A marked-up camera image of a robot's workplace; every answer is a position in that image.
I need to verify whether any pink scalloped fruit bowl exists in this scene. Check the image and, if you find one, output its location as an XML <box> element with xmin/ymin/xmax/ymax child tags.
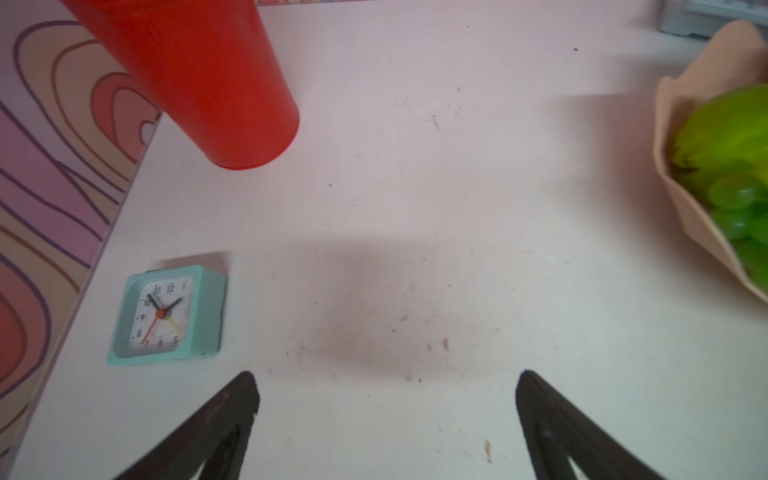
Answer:
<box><xmin>652</xmin><ymin>20</ymin><xmax>767</xmax><ymax>300</ymax></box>

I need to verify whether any red pen cup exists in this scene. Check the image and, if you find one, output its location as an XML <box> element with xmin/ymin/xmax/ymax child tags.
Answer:
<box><xmin>65</xmin><ymin>0</ymin><xmax>300</xmax><ymax>170</ymax></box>

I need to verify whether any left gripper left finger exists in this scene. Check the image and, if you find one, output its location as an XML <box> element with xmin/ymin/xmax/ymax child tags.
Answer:
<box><xmin>118</xmin><ymin>371</ymin><xmax>260</xmax><ymax>479</ymax></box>

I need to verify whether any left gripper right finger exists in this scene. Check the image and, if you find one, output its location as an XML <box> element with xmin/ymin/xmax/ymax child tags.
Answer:
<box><xmin>515</xmin><ymin>370</ymin><xmax>662</xmax><ymax>480</ymax></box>

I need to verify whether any mint green alarm clock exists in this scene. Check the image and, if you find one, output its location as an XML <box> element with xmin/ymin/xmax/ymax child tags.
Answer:
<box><xmin>107</xmin><ymin>265</ymin><xmax>227</xmax><ymax>366</ymax></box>

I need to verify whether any green grape bunch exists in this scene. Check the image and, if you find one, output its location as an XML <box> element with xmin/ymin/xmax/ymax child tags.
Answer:
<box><xmin>688</xmin><ymin>170</ymin><xmax>767</xmax><ymax>292</ymax></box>

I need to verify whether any green bumpy round fruit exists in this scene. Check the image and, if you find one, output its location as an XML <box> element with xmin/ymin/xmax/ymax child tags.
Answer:
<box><xmin>672</xmin><ymin>84</ymin><xmax>767</xmax><ymax>185</ymax></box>

